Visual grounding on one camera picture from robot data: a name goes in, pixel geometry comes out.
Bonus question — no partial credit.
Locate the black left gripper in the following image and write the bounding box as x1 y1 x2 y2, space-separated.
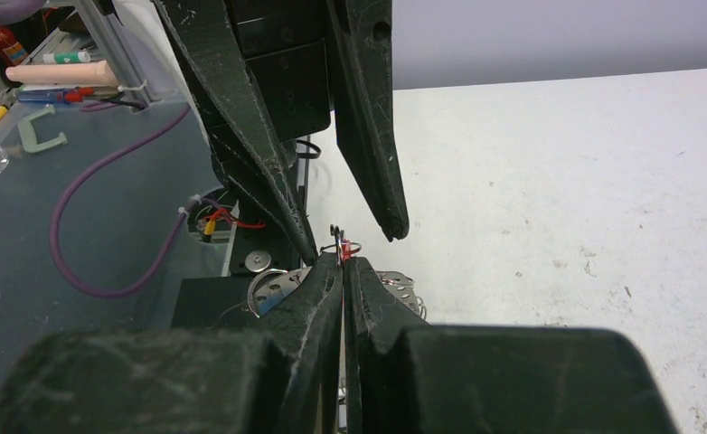
155 1 410 264

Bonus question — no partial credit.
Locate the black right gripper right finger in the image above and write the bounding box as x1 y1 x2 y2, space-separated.
344 258 675 433

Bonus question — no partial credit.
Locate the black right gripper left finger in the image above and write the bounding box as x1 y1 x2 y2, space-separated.
0 253 342 433

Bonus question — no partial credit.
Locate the silver metal key plate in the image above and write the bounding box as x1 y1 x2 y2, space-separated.
246 266 428 322

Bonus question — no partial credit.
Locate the red key tag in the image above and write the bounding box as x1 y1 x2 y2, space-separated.
340 239 362 263

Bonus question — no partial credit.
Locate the small silver key ring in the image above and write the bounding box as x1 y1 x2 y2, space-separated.
319 224 345 256

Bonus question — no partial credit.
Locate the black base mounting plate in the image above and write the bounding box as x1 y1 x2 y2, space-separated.
170 179 313 331

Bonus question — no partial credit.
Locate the blue red screwdriver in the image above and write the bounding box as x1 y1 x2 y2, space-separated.
15 87 118 105

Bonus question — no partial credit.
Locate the pale green c-shaped clamp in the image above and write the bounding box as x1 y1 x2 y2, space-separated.
16 106 69 155

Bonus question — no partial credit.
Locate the beige cylindrical handle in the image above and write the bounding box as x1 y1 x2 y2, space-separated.
5 61 119 88

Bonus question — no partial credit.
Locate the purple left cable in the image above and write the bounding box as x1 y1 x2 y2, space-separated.
49 101 223 299

